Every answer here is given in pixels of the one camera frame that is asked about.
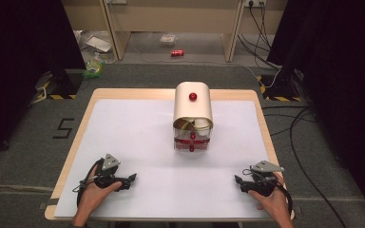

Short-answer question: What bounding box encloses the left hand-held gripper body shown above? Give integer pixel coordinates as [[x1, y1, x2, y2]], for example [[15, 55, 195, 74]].
[[89, 153, 131, 191]]

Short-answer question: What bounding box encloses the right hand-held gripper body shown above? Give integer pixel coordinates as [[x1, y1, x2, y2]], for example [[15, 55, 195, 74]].
[[241, 160, 285, 198]]

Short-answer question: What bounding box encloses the clear drawer with red knob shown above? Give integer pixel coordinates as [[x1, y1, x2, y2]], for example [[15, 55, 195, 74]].
[[173, 139, 211, 153], [173, 127, 212, 141]]

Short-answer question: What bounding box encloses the row of red packets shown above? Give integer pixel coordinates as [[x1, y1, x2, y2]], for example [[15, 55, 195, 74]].
[[175, 138, 210, 150]]

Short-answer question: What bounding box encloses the cream-lidded clear storage box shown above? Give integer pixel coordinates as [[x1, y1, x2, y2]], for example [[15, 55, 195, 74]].
[[172, 81, 215, 153]]

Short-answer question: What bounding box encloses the person's right hand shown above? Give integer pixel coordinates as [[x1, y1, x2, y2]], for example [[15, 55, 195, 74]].
[[248, 172, 292, 220]]

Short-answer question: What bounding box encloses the person's left hand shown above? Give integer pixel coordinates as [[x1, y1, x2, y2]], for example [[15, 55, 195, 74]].
[[75, 164, 124, 217]]

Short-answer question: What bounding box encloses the white paper table cover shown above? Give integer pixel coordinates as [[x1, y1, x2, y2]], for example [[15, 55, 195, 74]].
[[53, 98, 275, 220]]

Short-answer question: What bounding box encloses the white paper cup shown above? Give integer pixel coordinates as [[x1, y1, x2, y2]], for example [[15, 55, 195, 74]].
[[194, 118, 212, 137]]

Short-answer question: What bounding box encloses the brown curved paper item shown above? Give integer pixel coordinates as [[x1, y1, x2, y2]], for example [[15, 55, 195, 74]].
[[174, 118, 195, 131]]

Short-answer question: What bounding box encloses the black stand base striped tape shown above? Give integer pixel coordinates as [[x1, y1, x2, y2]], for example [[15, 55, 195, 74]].
[[35, 69, 84, 101], [257, 73, 302, 103]]

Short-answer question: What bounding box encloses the green bag on floor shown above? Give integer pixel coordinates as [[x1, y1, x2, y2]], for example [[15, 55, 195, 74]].
[[82, 51, 106, 79]]

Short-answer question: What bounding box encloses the black curtain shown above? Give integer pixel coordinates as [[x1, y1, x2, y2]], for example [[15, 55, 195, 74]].
[[266, 0, 365, 226], [0, 0, 87, 164]]

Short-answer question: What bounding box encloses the clear plastic food container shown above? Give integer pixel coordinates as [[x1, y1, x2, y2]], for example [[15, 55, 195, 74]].
[[159, 33, 178, 46]]

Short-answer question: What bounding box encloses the beige wooden desk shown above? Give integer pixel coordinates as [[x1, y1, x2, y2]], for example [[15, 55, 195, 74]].
[[61, 0, 288, 64]]

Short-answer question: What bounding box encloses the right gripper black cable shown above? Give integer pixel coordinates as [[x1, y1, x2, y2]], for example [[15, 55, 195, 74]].
[[275, 182, 295, 220]]

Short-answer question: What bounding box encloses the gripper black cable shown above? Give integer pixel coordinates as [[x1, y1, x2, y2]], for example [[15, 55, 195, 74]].
[[72, 158, 105, 207], [275, 182, 295, 220]]

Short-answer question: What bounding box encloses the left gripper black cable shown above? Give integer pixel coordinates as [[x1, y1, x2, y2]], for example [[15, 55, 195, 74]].
[[72, 158, 105, 207]]

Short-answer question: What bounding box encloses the black floor cable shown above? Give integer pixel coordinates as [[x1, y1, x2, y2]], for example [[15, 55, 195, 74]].
[[260, 105, 350, 228]]

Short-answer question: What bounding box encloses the bundle of black plugged cables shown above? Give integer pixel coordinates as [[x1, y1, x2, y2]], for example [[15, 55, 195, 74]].
[[237, 2, 282, 70]]

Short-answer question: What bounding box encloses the white wall socket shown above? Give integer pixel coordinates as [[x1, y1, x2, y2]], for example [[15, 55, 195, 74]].
[[244, 0, 267, 9]]

